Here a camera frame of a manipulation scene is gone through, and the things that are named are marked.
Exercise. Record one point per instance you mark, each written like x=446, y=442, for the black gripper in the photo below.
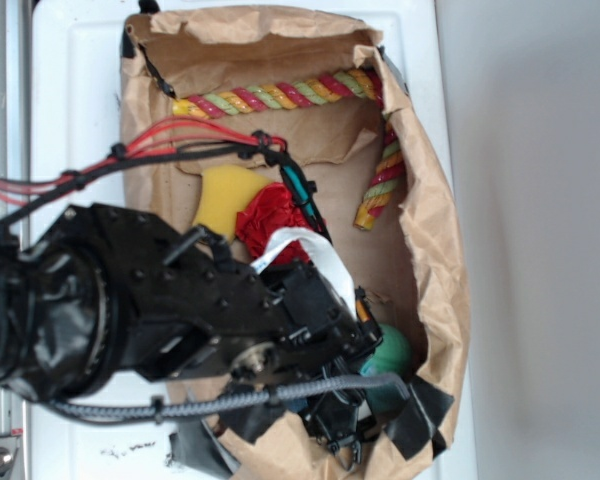
x=347, y=430

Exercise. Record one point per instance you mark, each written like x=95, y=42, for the blue microfibre cloth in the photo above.
x=385, y=392

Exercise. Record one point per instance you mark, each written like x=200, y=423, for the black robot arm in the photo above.
x=108, y=289

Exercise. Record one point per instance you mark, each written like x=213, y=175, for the red crumpled paper ball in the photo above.
x=270, y=210

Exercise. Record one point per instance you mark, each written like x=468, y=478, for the green rubber ball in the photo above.
x=393, y=355

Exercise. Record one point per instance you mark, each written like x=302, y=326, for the yellow sponge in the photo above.
x=226, y=190

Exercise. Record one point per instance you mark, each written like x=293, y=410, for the brown paper bag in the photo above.
x=381, y=189

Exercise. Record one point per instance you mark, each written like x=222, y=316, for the aluminium frame rail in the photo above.
x=15, y=63

